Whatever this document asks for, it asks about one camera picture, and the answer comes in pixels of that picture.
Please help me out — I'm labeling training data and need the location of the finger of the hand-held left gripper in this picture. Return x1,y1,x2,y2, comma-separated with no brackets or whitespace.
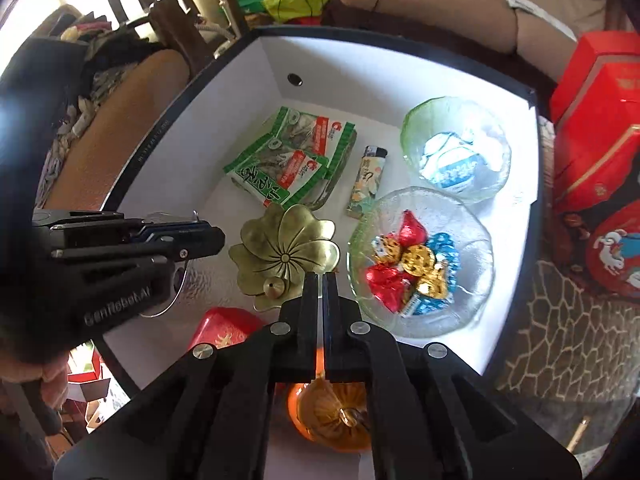
50,227,226,262
32,210,211,237

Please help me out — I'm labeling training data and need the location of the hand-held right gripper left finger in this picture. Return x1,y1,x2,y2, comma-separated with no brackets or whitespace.
52,272,319,480

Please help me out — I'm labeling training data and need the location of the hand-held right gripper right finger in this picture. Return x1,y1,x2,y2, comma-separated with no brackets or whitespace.
324,272,583,480

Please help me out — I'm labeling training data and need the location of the brass lotus incense holder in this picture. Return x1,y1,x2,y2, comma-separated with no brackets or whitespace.
229,204,341,311

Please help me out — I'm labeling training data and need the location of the green snack packet bundle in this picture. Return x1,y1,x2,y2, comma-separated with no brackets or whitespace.
222,106,359,209

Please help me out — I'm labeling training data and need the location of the dark blue box white interior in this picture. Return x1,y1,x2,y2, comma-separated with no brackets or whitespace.
92,27,545,480

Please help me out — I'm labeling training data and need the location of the person's left hand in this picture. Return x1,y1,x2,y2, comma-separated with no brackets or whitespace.
0,346,72,403

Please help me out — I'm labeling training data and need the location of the red tin gold print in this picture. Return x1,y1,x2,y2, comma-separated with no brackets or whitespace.
187,307,272,356

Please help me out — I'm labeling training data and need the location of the pile of foil wrapped candies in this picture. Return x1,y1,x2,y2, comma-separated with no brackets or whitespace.
365,210,461,317

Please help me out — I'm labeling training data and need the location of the orange round dish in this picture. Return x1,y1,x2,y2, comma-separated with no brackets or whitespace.
286,350,374,454

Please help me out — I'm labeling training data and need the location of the brown seat chair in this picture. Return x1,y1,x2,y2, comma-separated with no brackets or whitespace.
44,49,194,212

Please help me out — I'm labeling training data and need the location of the clear glass bowl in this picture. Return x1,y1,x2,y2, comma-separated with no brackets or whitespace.
347,186,494,339

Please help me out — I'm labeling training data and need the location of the dark cloth pile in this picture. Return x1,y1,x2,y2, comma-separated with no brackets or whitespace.
60,20,167,92

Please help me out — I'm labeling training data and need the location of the blue white sachet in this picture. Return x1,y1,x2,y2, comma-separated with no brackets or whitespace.
429,152,489,194
419,131,476,171

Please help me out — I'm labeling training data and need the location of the dark wooden chair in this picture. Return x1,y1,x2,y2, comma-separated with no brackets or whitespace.
106,0,251,63

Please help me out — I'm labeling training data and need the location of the green glass bowl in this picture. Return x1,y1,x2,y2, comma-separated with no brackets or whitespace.
400,97,513,205

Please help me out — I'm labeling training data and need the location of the yellow green plastic bag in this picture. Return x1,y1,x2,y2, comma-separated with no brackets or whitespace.
262,0,330,24

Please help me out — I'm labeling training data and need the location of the red octagonal gift box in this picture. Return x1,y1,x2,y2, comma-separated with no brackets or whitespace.
547,31,640,303

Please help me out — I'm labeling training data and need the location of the beige sofa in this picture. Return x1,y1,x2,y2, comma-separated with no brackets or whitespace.
337,0,626,84

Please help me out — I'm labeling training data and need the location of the white cloth strip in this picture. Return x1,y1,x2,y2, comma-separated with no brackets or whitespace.
505,0,572,29

